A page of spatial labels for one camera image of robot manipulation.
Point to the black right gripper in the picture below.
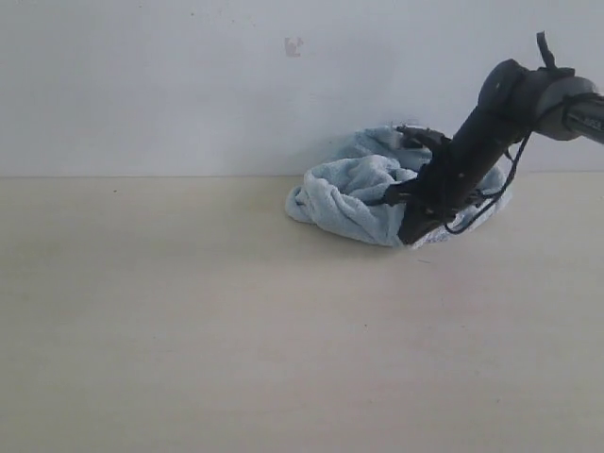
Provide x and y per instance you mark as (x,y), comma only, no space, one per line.
(426,196)

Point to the light blue fleece towel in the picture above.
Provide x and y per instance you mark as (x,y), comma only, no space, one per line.
(343,194)

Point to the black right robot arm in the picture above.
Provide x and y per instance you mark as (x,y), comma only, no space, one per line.
(513,103)

